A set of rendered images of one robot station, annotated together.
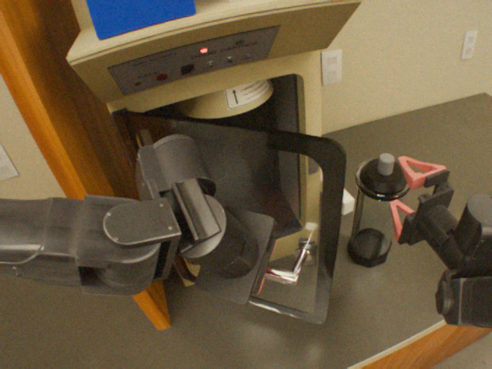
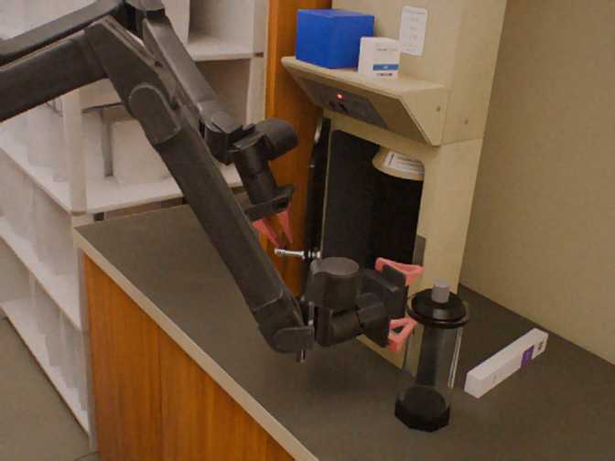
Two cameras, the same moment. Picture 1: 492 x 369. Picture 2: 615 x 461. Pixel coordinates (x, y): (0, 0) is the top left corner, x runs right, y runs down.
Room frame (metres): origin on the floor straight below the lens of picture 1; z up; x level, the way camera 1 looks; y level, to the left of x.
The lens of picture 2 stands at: (-0.25, -1.03, 1.72)
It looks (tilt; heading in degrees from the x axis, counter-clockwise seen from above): 23 degrees down; 61
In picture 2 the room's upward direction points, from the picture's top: 4 degrees clockwise
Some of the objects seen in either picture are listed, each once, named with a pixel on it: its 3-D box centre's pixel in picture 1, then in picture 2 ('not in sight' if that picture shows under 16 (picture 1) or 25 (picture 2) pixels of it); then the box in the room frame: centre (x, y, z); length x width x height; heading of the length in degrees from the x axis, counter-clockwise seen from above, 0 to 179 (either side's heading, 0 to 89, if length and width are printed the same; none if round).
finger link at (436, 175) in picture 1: (416, 181); (400, 282); (0.34, -0.26, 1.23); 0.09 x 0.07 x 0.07; 11
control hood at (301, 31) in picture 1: (220, 42); (357, 99); (0.40, 0.00, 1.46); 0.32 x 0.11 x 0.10; 101
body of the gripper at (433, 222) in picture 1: (438, 227); (364, 313); (0.27, -0.28, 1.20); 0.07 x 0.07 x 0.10; 11
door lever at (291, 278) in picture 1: (272, 262); (291, 245); (0.27, -0.02, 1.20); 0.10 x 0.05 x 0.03; 59
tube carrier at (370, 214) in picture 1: (375, 214); (430, 359); (0.43, -0.25, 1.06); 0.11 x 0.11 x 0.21
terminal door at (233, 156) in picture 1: (235, 237); (310, 235); (0.33, 0.03, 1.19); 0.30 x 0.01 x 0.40; 59
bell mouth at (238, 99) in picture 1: (220, 79); (417, 153); (0.55, 0.01, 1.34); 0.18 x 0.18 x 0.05
